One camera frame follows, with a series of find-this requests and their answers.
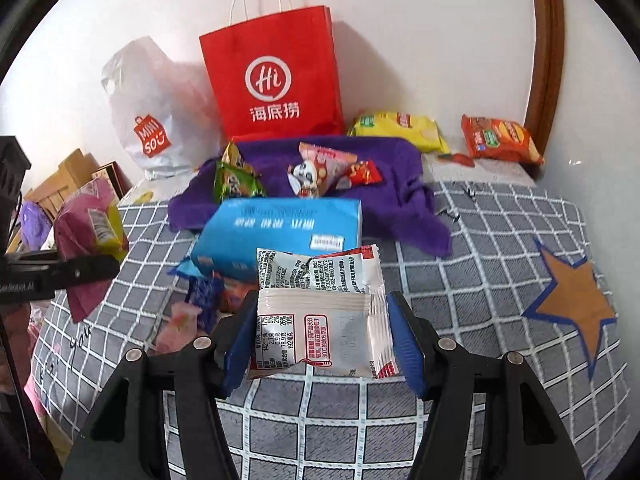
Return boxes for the small red snack packet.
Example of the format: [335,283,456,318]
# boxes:
[346,160,383,187]

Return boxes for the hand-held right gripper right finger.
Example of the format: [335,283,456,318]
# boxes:
[385,290,586,480]

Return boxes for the purple cloth bag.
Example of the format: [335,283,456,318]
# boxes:
[20,200,53,248]

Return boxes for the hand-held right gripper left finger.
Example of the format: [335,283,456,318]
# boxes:
[60,290,261,480]

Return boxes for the brown wooden door frame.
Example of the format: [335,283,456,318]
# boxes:
[524,0,566,133]

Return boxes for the white plastic shopping bag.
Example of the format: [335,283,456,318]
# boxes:
[101,36,223,181]

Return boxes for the green snack packet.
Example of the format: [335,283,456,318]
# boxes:
[214,160,266,204]

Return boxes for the panda print snack packet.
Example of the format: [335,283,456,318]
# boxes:
[286,160,321,200]

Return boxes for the pink orange snack packet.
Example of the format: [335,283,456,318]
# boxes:
[212,271,256,313]

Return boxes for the pink pastry packet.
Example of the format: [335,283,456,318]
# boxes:
[152,302,203,356]

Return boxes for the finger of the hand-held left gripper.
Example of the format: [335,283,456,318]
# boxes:
[54,254,122,297]

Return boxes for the small blue snack packet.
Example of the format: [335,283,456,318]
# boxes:
[185,275,224,333]
[167,259,201,279]

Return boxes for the pink triangular snack packet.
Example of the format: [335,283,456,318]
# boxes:
[299,142,358,196]

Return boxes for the orange chip bag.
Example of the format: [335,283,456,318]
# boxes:
[461,114,545,165]

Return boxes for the purple towel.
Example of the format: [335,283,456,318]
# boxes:
[167,136,453,259]

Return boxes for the magenta yellow snack packet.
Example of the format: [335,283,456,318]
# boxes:
[52,177,130,323]

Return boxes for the blue tissue pack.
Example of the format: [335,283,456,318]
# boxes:
[191,197,363,281]

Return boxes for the red paper carrier bag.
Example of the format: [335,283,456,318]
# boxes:
[199,0,346,142]

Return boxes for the grey checked blanket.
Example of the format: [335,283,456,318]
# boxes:
[30,177,631,480]

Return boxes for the yellow triangular snack packet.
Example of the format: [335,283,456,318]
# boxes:
[221,141,248,171]

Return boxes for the yellow chip bag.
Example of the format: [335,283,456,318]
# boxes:
[347,111,451,154]

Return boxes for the cardboard boxes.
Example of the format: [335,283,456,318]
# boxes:
[22,149,101,221]

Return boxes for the white red snack packet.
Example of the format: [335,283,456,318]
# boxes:
[246,244,401,380]

